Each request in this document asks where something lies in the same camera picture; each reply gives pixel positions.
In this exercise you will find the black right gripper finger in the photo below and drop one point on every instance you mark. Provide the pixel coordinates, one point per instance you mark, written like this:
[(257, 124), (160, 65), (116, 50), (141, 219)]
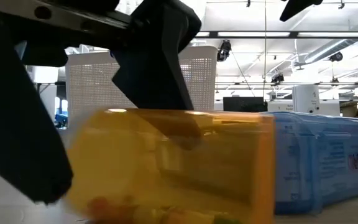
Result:
[(297, 4)]

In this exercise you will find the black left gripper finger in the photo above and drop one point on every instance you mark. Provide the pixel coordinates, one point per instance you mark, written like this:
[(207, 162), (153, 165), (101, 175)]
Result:
[(154, 62), (14, 124)]

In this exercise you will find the orange pill bottle white cap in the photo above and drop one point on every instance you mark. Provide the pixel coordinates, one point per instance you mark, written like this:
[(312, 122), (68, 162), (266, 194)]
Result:
[(166, 174)]

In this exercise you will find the white perforated plastic basket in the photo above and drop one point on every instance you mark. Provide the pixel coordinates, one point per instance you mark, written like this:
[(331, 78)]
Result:
[(199, 77)]

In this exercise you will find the blue object in background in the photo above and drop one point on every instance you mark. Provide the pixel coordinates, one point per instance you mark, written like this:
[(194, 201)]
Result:
[(61, 121)]

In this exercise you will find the white cylinder device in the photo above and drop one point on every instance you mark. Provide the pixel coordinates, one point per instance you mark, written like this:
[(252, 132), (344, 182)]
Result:
[(306, 98)]

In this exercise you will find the black computer monitor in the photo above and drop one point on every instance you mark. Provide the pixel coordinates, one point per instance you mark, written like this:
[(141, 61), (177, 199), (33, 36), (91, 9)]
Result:
[(244, 105)]

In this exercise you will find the white counter box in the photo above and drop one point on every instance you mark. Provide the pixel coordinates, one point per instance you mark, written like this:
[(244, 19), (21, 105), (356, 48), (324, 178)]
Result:
[(280, 106)]

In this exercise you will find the blue plastic wrapped package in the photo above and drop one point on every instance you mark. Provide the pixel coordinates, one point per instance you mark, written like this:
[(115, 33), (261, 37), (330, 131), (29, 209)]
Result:
[(328, 155)]

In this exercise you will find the thick black frame bar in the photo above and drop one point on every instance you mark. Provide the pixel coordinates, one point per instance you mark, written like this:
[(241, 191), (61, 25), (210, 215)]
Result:
[(291, 34)]

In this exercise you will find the black ceiling camera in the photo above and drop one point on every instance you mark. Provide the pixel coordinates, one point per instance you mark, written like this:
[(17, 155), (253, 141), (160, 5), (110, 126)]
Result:
[(336, 56), (223, 51), (277, 78)]

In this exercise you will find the thin black frame bar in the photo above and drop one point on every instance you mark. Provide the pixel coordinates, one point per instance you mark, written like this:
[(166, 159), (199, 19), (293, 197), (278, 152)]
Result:
[(306, 83)]

